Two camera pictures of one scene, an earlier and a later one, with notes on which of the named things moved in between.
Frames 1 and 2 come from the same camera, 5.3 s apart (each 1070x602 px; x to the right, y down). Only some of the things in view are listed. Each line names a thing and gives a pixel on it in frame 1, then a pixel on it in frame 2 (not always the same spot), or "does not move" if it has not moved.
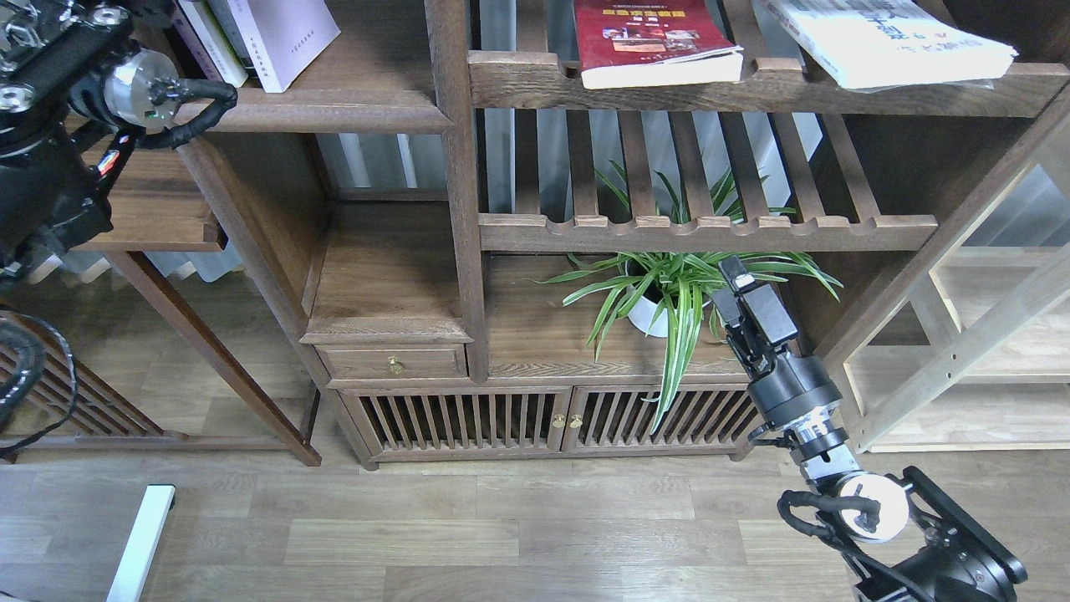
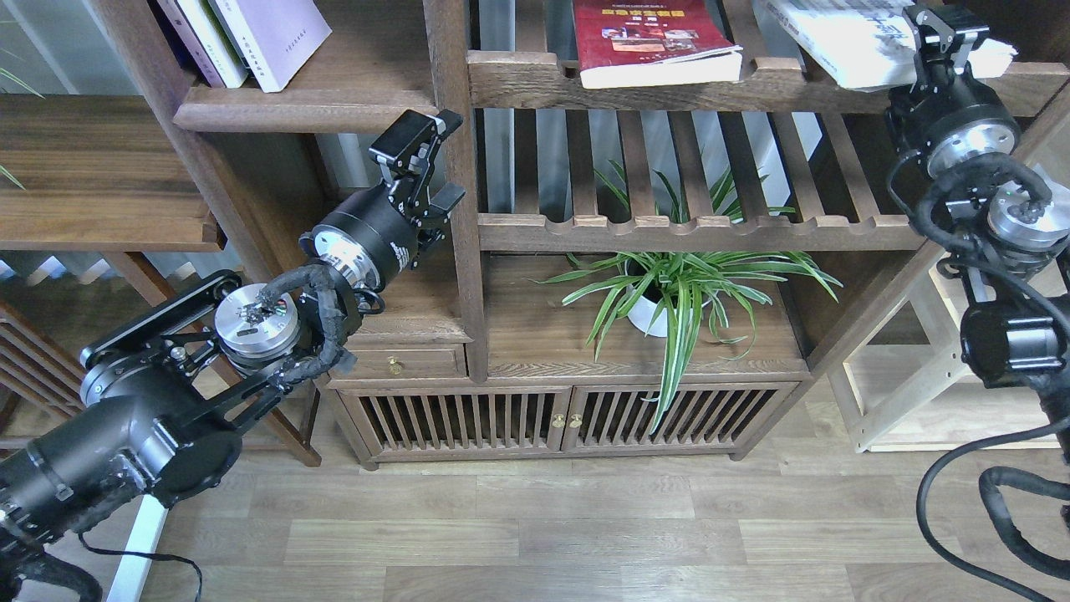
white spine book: [216, 41] does not move
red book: [627, 43] does not move
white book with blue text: [894, 45] does not move
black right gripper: [787, 389] -> [946, 115]
